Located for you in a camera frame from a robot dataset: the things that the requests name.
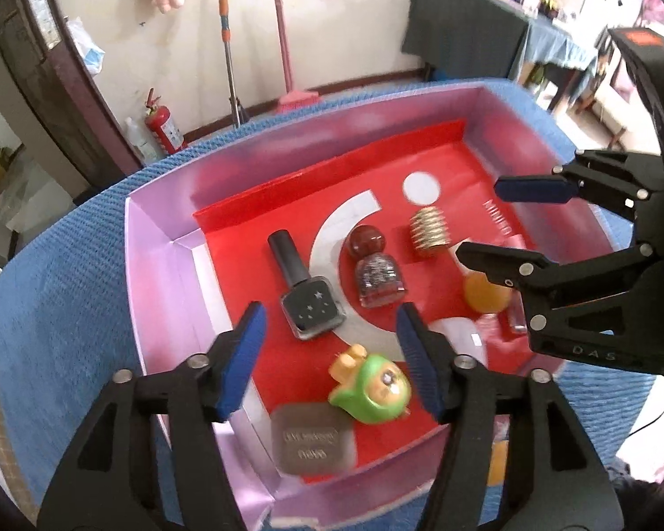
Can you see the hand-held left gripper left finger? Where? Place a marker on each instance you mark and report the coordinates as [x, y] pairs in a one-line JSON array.
[[243, 362]]

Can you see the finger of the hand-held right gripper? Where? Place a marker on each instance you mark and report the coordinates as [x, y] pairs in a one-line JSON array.
[[503, 265], [531, 188]]

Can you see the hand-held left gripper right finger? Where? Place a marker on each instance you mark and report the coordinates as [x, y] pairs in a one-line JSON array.
[[418, 365]]

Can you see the gold studded cylinder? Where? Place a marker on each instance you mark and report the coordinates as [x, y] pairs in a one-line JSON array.
[[429, 229]]

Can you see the black nail polish bottle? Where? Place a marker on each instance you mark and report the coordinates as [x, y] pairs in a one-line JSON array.
[[310, 307]]

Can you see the glitter nail polish bottle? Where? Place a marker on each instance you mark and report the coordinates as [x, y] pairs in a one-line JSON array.
[[376, 282]]

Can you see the grey square compact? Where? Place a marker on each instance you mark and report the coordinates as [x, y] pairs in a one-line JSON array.
[[312, 440]]

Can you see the red and pink box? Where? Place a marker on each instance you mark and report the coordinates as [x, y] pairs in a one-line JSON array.
[[166, 265]]

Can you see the green toy figure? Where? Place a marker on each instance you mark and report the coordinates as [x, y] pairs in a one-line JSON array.
[[365, 398]]

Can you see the side table with dark cloth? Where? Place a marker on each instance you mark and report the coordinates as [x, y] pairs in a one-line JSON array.
[[453, 27]]

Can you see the white plastic bottle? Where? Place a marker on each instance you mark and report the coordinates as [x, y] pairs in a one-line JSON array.
[[141, 144]]

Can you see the red fire extinguisher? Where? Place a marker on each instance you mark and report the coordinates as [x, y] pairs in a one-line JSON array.
[[166, 127]]

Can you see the pink broom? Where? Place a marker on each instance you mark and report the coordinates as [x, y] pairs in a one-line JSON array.
[[284, 38]]

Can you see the mop with orange grip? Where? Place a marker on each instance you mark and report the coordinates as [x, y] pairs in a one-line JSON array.
[[227, 38]]

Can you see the dark wooden door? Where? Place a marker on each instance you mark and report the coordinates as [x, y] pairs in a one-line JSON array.
[[50, 94]]

